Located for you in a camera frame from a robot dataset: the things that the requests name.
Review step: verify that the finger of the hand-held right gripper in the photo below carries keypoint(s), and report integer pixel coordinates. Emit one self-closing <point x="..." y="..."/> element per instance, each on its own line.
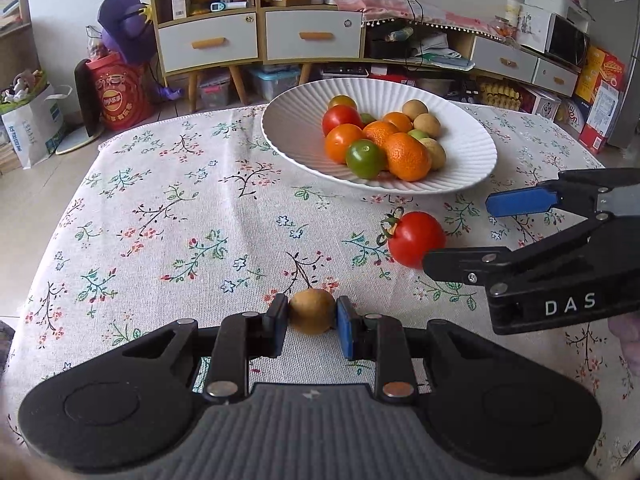
<point x="520" y="202"/>
<point x="460" y="265"/>

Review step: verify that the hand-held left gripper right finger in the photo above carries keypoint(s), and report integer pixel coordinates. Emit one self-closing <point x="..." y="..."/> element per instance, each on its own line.
<point x="346" y="332"/>

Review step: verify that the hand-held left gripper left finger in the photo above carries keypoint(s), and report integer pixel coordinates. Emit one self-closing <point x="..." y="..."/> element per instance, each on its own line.
<point x="277" y="327"/>

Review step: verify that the brown longan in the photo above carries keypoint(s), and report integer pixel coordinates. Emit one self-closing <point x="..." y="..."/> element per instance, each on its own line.
<point x="436" y="154"/>
<point x="415" y="108"/>
<point x="312" y="311"/>
<point x="427" y="125"/>

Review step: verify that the red cherry tomato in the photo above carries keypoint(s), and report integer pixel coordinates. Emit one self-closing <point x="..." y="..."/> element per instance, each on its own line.
<point x="417" y="239"/>
<point x="342" y="118"/>

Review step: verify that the large mandarin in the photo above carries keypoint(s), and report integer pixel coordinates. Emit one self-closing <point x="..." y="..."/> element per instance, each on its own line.
<point x="407" y="157"/>

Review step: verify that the green jujube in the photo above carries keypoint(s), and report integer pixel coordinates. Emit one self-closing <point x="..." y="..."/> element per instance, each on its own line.
<point x="419" y="134"/>
<point x="368" y="118"/>

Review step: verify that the green cherry tomato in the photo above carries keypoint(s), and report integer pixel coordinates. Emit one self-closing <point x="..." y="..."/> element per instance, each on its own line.
<point x="365" y="159"/>

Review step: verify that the orange cherry tomato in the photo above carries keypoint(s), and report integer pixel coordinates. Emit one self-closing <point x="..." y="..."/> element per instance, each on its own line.
<point x="343" y="142"/>
<point x="398" y="120"/>

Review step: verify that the small mandarin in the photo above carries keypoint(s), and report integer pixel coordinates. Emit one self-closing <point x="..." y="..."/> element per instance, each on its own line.
<point x="380" y="131"/>

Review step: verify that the yellow-green cherry tomato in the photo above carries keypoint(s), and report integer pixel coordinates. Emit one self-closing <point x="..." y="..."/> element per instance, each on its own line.
<point x="342" y="102"/>

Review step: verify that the white ribbed plate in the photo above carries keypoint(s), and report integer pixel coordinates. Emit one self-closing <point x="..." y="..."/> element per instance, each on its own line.
<point x="295" y="115"/>

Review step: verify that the person's right hand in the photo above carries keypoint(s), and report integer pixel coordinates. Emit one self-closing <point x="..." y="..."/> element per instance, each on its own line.
<point x="630" y="335"/>

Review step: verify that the white printed carton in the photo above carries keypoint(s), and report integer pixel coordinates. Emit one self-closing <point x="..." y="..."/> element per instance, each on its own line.
<point x="542" y="102"/>

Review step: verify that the yellow egg tray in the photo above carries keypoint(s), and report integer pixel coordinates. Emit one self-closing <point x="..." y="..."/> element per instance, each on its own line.
<point x="497" y="94"/>

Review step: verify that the red and white box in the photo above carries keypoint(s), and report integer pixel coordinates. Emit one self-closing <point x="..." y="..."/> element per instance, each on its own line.
<point x="600" y="120"/>

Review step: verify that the small white drawer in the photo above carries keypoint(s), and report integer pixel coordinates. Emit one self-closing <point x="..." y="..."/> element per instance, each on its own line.
<point x="487" y="55"/>
<point x="550" y="72"/>

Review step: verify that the orange snack box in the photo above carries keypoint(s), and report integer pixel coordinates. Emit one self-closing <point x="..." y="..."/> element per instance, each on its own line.
<point x="602" y="67"/>

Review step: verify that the low wooden media stand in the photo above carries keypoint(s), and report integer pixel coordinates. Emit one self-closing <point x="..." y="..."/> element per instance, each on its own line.
<point x="465" y="45"/>

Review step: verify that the pile of papers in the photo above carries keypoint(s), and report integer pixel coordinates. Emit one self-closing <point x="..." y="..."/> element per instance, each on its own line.
<point x="440" y="55"/>

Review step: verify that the black microwave oven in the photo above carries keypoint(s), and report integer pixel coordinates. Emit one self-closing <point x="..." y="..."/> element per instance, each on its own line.
<point x="567" y="40"/>

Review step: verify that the glass jar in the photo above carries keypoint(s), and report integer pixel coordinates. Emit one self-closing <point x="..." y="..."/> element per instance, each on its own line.
<point x="502" y="29"/>

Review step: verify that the white tumbler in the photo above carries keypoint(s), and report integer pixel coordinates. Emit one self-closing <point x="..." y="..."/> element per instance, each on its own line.
<point x="512" y="10"/>

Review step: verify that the black box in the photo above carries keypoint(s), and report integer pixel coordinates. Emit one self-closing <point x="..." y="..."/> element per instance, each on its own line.
<point x="387" y="49"/>

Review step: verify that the green toy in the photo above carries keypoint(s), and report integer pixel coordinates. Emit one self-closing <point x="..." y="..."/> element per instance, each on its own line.
<point x="400" y="34"/>

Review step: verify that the pink fringed cloth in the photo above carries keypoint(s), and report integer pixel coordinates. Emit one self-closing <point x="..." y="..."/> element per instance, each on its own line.
<point x="400" y="10"/>

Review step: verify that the blue-lidded plastic storage box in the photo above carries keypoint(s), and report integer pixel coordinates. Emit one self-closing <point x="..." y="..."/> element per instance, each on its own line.
<point x="272" y="82"/>

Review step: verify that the clear plastic storage box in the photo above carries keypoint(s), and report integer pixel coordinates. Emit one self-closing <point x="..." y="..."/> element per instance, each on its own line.
<point x="215" y="90"/>

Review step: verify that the red printed bucket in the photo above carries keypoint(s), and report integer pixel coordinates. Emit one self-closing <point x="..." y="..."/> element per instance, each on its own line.
<point x="120" y="95"/>

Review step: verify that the large white drawer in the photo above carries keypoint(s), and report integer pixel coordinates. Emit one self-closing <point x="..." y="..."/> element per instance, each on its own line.
<point x="280" y="40"/>
<point x="180" y="45"/>

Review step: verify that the black panel on white base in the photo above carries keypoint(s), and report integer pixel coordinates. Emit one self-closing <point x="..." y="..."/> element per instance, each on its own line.
<point x="85" y="95"/>

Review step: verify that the white paper shopping bag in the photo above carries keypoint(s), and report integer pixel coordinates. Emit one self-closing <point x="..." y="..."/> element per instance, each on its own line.
<point x="32" y="125"/>

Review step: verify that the blue and white thermometer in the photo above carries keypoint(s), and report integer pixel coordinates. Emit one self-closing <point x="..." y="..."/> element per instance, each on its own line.
<point x="218" y="6"/>

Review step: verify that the tall white carton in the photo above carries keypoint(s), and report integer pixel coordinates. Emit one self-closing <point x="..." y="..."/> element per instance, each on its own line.
<point x="179" y="5"/>

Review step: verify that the purple plush toy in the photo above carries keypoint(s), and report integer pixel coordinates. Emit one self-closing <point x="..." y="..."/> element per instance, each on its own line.
<point x="125" y="20"/>

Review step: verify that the wooden shelf cabinet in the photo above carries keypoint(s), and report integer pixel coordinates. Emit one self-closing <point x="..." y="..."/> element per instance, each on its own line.
<point x="151" y="0"/>

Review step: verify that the small plush toy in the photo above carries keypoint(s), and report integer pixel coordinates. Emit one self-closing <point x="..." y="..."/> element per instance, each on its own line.
<point x="20" y="86"/>

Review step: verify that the wooden bookshelf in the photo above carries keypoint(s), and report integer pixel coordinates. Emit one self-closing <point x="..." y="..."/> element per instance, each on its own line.
<point x="15" y="35"/>

